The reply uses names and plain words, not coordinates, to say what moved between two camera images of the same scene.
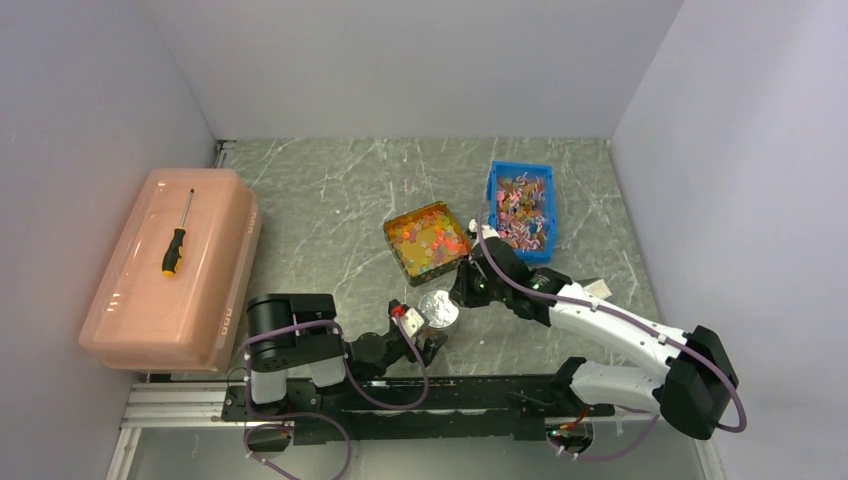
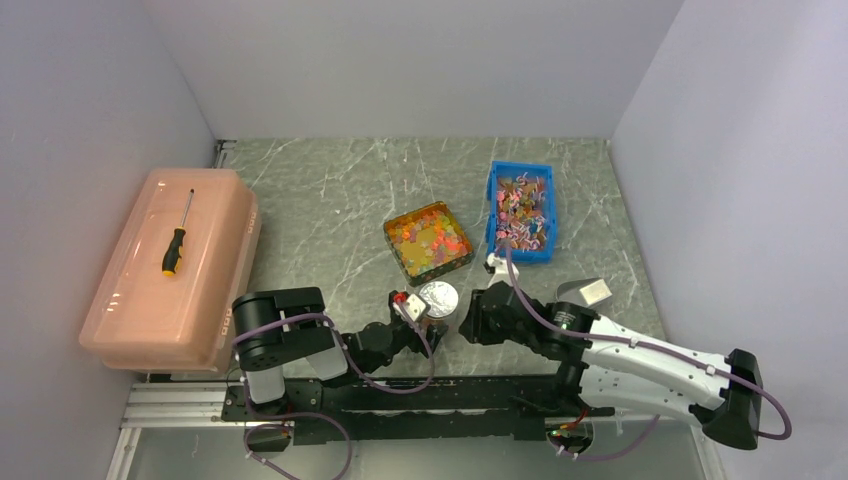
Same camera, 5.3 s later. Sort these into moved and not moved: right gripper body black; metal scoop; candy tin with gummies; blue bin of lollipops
Moved: right gripper body black
Not moved: metal scoop; blue bin of lollipops; candy tin with gummies
